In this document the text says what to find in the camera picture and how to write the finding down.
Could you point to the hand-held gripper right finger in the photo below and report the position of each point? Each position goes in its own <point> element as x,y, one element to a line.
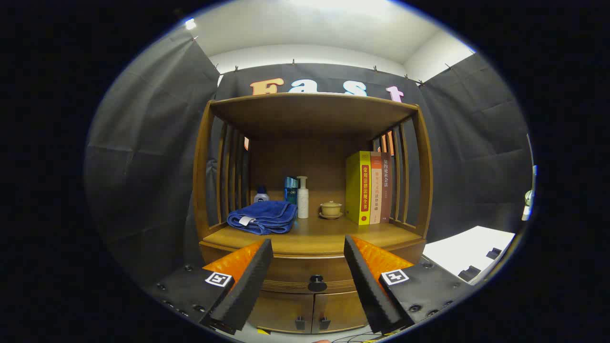
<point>369,286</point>

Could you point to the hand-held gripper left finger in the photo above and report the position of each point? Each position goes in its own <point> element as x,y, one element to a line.
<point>248,286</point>

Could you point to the wooden drawer with black knob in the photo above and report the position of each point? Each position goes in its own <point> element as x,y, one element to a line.
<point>305,269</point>

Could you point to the wooden cabinet door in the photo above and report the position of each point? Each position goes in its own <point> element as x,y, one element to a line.
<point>340,309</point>
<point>281,309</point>

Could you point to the wooden countertop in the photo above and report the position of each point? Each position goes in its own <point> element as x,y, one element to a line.
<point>324,233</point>

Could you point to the wooden cabinet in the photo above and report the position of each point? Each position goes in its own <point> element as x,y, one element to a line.
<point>310,114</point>

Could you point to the folded blue towel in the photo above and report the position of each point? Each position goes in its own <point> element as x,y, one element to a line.
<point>267,214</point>

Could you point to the beige saucer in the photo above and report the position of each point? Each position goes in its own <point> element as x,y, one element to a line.
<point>330,217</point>

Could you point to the beige lidded teacup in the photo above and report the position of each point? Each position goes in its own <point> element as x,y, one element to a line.
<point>330,208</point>

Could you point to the small white bottle blue cap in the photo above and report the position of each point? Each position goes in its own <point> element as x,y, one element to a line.
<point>261,196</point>

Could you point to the orange and cream book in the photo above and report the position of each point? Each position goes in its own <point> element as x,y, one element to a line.
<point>376,190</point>

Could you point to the thick yellow book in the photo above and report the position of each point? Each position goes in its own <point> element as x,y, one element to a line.
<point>357,190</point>

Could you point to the brown book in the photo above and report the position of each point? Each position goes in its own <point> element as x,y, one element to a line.
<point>386,190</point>

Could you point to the small black block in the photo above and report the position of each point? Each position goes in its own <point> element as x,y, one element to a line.
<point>469,273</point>
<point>493,253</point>

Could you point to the white pump bottle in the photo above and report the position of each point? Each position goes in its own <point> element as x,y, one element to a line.
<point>302,200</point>

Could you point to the tall blue bottle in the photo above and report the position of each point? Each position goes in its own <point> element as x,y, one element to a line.
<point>290,190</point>

